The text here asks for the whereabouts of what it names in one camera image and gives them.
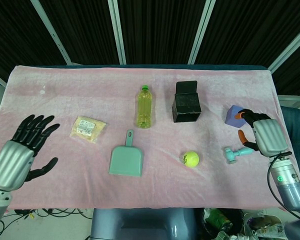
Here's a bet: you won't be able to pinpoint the teal toy hammer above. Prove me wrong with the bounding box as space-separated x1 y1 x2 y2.
223 146 254 165

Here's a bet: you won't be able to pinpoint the teal plastic dustpan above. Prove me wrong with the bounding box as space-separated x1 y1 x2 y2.
108 129 145 178

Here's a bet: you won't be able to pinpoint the white plastic bag clutter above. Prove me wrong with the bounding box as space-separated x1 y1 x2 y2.
242 209 289 240

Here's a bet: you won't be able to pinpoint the purple foam block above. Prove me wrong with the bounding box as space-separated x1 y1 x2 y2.
224 104 249 129

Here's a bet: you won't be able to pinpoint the yellow-green plastic bottle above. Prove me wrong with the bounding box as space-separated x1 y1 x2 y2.
134 84 156 130

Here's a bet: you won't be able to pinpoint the black trash bag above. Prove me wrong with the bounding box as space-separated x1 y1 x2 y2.
202 207 244 240

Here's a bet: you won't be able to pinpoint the pink fleece table cloth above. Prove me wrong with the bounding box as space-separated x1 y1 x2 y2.
0 65 291 210

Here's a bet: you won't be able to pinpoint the beige snack packet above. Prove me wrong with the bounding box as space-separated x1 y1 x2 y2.
69 115 108 145

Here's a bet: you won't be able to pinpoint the floor cable bundle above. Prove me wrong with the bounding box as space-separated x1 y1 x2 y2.
14 208 93 221

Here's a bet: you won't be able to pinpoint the grey-blue robot torso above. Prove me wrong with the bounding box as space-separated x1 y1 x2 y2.
89 207 199 240

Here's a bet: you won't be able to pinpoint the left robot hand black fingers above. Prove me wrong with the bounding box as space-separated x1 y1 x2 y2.
0 114 61 192

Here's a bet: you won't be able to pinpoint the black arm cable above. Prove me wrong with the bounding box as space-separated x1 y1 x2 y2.
266 150 300 222

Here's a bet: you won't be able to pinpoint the person's leg in jeans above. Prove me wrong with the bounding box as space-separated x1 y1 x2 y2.
279 106 300 165

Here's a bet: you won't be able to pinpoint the black open box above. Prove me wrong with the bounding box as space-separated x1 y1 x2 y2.
171 80 202 124

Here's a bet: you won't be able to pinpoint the yellow tennis ball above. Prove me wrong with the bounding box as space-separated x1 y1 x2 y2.
181 150 200 168

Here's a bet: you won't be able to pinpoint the white partition post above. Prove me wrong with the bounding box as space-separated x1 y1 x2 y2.
186 0 217 66
30 0 73 67
107 0 127 66
266 16 300 73

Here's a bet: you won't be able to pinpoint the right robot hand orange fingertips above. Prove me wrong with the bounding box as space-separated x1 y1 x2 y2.
234 108 293 158

